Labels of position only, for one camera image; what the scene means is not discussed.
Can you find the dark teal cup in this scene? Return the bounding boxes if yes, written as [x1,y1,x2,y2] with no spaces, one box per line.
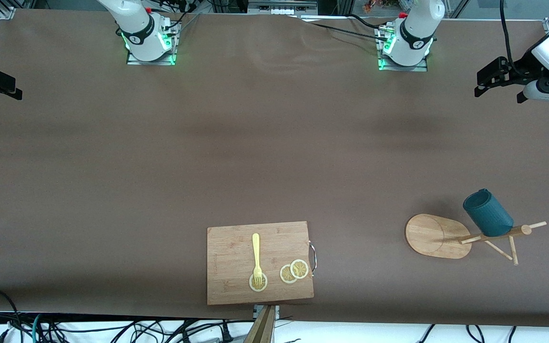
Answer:
[463,189,514,238]

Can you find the wooden cup rack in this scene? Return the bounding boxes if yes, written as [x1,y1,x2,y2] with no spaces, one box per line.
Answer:
[405,213,548,266]

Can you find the orange toy items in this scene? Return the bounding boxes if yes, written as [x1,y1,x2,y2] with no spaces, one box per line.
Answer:
[363,0,399,12]

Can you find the grey power strip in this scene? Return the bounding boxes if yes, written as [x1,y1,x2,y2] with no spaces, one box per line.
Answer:
[248,0,318,15]

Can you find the brown table cover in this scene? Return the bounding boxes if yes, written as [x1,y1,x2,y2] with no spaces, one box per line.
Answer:
[0,9,549,329]

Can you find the lemon slice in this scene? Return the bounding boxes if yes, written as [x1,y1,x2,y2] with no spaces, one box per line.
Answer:
[249,272,268,292]
[290,259,309,279]
[280,264,299,284]

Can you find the wooden cutting board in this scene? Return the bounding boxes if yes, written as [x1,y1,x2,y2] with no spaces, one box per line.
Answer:
[207,221,315,306]

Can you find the yellow plastic fork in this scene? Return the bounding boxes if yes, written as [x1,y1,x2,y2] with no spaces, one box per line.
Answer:
[252,233,263,289]

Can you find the wooden beam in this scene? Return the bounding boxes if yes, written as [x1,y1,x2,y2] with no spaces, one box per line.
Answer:
[244,305,276,343]

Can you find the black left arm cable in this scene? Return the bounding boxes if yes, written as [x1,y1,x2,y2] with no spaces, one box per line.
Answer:
[500,0,525,72]

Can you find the aluminium frame post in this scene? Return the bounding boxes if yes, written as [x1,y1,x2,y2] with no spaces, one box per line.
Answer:
[0,0,37,20]

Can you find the long black table cable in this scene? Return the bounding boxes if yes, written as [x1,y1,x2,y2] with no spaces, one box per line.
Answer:
[298,13,392,42]

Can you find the metal bracket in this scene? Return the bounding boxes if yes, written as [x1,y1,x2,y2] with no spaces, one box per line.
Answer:
[253,305,280,320]

